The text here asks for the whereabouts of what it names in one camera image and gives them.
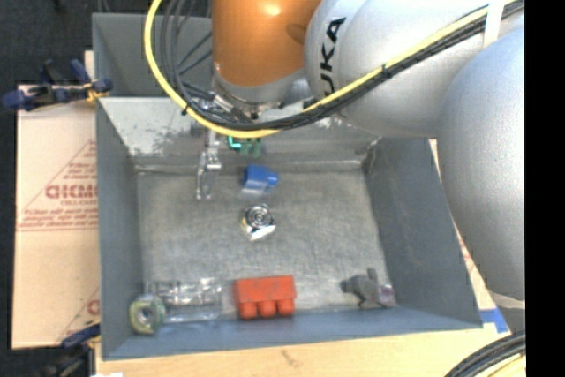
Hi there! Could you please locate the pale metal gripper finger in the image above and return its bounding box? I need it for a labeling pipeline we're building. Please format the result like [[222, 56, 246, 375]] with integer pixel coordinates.
[[205, 151, 223, 200], [195, 150, 209, 201]]

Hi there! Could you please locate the blue plastic cap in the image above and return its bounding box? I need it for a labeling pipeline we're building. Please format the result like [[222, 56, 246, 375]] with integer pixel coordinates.
[[241, 163, 280, 193]]

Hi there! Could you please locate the shiny silver metal object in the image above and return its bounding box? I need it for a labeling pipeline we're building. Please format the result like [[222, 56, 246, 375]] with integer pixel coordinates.
[[239, 203, 277, 242]]

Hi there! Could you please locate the grey metal bin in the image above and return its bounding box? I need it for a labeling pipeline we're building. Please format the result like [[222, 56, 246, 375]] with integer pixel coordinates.
[[91, 11, 484, 361]]

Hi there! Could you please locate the clear plastic packet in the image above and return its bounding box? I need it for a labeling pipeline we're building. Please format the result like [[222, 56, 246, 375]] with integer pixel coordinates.
[[147, 277, 223, 322]]

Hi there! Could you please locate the red toy block with pegs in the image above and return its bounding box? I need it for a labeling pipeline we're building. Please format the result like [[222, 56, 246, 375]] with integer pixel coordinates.
[[232, 275, 298, 320]]

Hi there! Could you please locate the brown cardboard board red print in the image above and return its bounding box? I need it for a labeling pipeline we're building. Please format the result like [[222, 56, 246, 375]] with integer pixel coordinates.
[[11, 84, 102, 351]]

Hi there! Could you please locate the grey toy animal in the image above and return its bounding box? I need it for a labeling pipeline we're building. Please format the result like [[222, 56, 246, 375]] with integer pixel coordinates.
[[340, 268, 397, 310]]

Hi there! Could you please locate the yellow-green ring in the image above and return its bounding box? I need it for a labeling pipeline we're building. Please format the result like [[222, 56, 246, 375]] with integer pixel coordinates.
[[128, 294, 168, 336]]

